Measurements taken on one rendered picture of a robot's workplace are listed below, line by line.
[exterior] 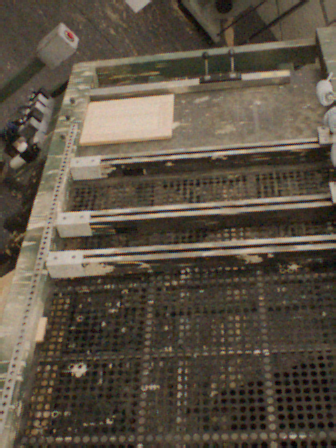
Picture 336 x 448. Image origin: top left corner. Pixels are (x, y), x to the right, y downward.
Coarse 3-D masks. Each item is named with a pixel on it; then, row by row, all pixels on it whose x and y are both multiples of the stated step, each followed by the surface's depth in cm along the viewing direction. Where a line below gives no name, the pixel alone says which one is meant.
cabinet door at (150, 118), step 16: (160, 96) 278; (96, 112) 276; (112, 112) 274; (128, 112) 273; (144, 112) 271; (160, 112) 268; (96, 128) 267; (112, 128) 266; (128, 128) 264; (144, 128) 262; (160, 128) 260; (80, 144) 261; (96, 144) 261
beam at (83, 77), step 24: (72, 72) 298; (72, 96) 283; (72, 120) 269; (48, 168) 246; (48, 192) 236; (24, 240) 218; (24, 264) 210; (24, 288) 202; (0, 336) 189; (0, 360) 183; (24, 360) 181; (0, 384) 177; (24, 384) 179
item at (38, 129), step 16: (32, 96) 283; (48, 96) 281; (64, 96) 284; (32, 112) 267; (48, 112) 280; (16, 128) 274; (32, 128) 263; (48, 128) 273; (32, 144) 257; (48, 144) 260; (16, 160) 260; (32, 160) 258; (16, 176) 264
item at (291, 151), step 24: (240, 144) 236; (264, 144) 234; (288, 144) 233; (312, 144) 230; (72, 168) 241; (96, 168) 241; (120, 168) 240; (144, 168) 240; (168, 168) 239; (192, 168) 239; (216, 168) 238
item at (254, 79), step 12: (264, 72) 275; (276, 72) 274; (288, 72) 273; (156, 84) 281; (168, 84) 280; (180, 84) 278; (192, 84) 277; (204, 84) 276; (216, 84) 276; (228, 84) 276; (240, 84) 275; (252, 84) 275; (264, 84) 275; (276, 84) 274; (96, 96) 284; (108, 96) 283; (120, 96) 283; (132, 96) 283; (144, 96) 282
